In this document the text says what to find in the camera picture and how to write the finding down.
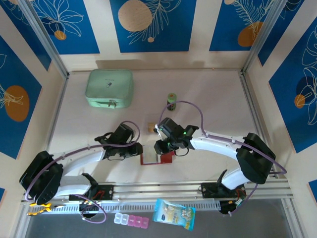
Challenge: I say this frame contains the red card holder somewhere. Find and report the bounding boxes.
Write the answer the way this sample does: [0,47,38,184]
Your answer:
[140,146,174,166]

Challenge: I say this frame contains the blue wet wipes packet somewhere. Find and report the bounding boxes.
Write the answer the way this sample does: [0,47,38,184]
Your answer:
[152,198,197,233]

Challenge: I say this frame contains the mint green zip pouch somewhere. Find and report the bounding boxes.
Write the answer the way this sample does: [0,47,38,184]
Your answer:
[85,68,134,109]

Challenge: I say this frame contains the white pink pill organizer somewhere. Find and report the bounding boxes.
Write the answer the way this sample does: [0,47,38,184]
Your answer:
[113,212,150,229]

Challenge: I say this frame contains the grey metal shelf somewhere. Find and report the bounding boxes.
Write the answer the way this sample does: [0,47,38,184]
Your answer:
[23,198,295,238]

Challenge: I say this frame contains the yellow black pliers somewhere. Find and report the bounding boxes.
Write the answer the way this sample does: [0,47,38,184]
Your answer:
[27,202,66,217]

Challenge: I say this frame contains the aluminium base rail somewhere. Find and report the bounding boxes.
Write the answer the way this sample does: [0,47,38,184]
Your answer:
[21,182,294,204]

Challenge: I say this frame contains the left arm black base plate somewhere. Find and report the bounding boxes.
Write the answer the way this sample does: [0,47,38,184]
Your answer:
[68,184,114,201]

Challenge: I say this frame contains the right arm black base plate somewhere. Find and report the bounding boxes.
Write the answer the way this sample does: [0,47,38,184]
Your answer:
[201,182,247,199]

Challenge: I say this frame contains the slotted grey cable duct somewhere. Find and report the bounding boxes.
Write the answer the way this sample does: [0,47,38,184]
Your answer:
[27,200,221,215]

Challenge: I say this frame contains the aluminium corner post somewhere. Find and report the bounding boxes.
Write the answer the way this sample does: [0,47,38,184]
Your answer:
[18,0,69,78]
[241,0,290,75]

